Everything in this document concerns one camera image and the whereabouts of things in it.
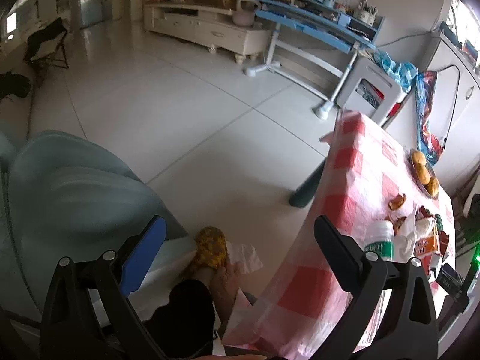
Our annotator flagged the clear plastic bottle green label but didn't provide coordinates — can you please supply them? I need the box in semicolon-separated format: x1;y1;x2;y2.
363;220;395;261

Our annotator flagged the white tissue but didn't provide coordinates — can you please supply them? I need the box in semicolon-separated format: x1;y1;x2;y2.
392;211;417;263

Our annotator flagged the red white checkered tablecloth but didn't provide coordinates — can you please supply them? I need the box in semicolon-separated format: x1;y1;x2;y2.
222;111;455;359

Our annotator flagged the teal sofa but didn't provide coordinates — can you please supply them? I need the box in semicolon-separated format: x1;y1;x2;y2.
1;131;187;322

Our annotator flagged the yellow mango right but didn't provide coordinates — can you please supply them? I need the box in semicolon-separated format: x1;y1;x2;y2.
425;176;439;197

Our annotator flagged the yellow mango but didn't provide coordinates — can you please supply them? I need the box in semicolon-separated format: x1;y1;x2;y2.
414;164;431;185
425;176;439;197
410;150;426;166

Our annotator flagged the yellow mango middle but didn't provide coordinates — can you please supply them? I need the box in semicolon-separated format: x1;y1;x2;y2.
414;164;431;185

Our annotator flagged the dark fruit bowl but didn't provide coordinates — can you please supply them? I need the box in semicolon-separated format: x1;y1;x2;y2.
409;149;440;199

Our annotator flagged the yellow mango left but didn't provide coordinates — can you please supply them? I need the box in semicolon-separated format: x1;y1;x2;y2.
410;150;426;166

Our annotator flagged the colourful hanging bag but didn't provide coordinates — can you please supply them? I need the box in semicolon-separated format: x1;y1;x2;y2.
415;71;444;166

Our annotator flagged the white plastic stool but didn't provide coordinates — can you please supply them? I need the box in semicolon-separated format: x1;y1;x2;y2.
336;58;406;126

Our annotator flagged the blue crumpled cloth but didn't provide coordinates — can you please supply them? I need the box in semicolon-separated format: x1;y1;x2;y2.
373;49;418;94

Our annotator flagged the white storage cabinet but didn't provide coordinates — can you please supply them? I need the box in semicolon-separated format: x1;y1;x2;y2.
425;33;479;194

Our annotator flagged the blue study desk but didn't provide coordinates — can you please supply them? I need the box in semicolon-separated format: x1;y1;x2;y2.
244;0;376;120

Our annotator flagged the black folding chair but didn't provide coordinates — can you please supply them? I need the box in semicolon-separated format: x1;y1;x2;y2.
24;17;69;69

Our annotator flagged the pen holder cup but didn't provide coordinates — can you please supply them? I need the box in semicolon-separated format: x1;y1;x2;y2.
354;0;378;26

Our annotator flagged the cream TV cabinet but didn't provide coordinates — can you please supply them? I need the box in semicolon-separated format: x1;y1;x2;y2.
143;2;271;65

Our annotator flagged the pink kettle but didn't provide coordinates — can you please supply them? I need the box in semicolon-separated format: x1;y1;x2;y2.
233;0;261;28

